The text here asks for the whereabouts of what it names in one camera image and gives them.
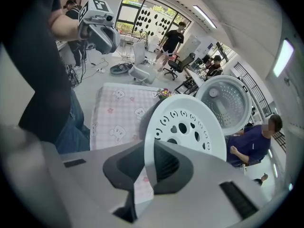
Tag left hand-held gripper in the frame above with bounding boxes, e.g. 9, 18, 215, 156
77, 0, 121, 55

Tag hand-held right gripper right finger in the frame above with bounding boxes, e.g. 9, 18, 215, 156
136, 139, 288, 228

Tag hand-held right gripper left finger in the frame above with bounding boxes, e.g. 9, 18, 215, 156
42, 140, 146, 228

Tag white perforated steamer tray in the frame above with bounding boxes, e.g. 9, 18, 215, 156
143, 94, 228, 187

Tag person's left forearm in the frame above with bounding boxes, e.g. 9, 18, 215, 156
48, 8, 80, 42

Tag black framed window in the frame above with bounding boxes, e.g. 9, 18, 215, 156
116, 0, 192, 41

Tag person's blue jeans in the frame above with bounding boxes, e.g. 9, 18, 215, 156
56, 89, 91, 154

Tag pink checked tablecloth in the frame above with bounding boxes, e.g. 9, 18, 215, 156
90, 82, 167, 205

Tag person's black shirt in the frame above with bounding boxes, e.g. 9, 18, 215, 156
4, 0, 72, 145

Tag black mesh office chair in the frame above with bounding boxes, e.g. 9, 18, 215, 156
163, 53, 197, 81

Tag potted purple flowers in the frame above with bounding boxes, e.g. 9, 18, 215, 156
155, 87, 173, 99

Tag white locker cabinet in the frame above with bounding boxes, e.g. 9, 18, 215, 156
182, 34, 202, 58

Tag dark blue rice cooker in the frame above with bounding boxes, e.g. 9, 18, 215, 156
139, 74, 253, 141

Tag white desk black legs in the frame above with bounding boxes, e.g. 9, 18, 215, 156
185, 67, 205, 87

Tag ceiling strip light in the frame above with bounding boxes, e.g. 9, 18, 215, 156
192, 5, 217, 29

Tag black metal railing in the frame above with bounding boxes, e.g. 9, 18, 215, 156
234, 62, 273, 118

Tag ceiling light panel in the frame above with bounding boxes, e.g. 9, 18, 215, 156
273, 39, 295, 78

